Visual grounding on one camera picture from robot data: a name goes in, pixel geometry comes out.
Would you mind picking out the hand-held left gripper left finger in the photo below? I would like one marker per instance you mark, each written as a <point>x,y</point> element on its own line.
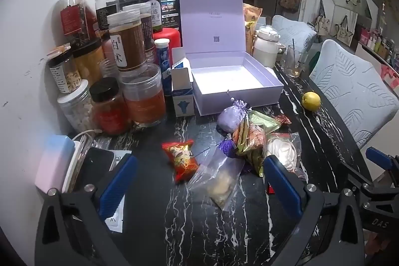
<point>117,191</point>

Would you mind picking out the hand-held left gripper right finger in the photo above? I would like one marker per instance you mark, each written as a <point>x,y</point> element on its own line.
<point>283,188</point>

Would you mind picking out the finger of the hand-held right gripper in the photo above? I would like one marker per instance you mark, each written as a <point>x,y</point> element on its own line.
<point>378,158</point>
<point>358,175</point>

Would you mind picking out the clear bag with white coil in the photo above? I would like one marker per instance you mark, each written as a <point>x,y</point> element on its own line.
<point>282,150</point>

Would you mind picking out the gold brown snack packet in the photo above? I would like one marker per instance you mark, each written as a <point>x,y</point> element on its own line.
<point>249,139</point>

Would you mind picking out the clear zip bag dried pieces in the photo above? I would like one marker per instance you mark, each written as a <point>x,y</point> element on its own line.
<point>223,185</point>

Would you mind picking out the dark red candy packet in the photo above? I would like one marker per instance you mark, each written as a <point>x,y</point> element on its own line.
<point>283,120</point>

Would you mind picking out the green foil packet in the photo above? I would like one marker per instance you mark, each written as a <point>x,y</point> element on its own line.
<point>265,122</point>

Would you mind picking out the bright red snack packet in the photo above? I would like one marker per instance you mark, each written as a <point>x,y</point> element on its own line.
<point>182,161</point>

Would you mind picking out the purple sachet pouch with tassel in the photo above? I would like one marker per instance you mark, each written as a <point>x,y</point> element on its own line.
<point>229,119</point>

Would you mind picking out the lavender gift box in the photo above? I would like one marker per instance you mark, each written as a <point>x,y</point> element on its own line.
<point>218,19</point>

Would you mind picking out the black smartphone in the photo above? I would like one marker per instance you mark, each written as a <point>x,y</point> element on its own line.
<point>93,164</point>

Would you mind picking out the pink and blue block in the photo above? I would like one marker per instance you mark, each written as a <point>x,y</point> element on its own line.
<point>54,160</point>

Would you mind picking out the grey quilted chair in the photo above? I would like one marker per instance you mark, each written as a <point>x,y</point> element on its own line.
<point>294,32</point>
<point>352,91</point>

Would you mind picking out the black lid jar red contents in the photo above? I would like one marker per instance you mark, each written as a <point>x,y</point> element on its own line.
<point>109,107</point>

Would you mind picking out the yellow lemon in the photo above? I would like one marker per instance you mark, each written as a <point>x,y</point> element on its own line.
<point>311,100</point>

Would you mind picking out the clear jar white pieces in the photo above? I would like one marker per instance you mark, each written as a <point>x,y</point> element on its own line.
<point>76,110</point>

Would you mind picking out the wide jar amber contents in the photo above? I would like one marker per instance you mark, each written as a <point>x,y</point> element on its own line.
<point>145,97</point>

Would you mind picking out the white and blue carton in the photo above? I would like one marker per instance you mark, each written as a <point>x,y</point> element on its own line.
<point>182,104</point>

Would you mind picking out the row of cosmetic bottles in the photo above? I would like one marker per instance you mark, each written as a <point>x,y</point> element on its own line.
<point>378,43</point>

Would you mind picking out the clear drinking glass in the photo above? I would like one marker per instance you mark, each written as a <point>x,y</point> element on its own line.
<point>293,66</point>

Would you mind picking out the empty clear jar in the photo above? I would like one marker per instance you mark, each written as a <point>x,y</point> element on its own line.
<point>109,68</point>

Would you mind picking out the small black lid nut jar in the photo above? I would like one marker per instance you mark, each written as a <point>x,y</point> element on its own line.
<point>64,72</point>

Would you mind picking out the white tote bag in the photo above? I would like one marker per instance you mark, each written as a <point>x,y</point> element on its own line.
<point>343,29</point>
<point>321,23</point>

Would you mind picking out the blue tablet tube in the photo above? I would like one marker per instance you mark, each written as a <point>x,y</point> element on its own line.
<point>162,63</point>

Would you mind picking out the black lid jar orange contents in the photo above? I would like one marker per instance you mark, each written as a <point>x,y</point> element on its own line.
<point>89,57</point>

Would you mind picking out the white thermos bottle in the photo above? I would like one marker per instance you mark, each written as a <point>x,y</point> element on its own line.
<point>265,51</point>

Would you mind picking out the metal stirrer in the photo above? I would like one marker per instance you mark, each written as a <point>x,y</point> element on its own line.
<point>293,49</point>

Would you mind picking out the pink container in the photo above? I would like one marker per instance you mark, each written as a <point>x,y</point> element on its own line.
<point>107,49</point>

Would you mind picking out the large jar brown label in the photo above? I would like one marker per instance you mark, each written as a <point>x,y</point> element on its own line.
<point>126,41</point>

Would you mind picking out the red plastic container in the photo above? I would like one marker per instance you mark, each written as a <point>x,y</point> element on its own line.
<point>170,38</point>

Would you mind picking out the clear jar dark brown label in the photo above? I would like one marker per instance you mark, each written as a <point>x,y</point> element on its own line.
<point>146,26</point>

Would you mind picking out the orange snack bag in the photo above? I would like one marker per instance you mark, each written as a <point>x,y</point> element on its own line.
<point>251,19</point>

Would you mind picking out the clear jar black label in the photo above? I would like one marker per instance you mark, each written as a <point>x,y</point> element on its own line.
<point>107,9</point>

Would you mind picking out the clear jar red label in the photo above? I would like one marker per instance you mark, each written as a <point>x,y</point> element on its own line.
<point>73,13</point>

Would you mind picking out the black printed pouch bag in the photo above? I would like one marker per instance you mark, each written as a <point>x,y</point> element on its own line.
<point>170,13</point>

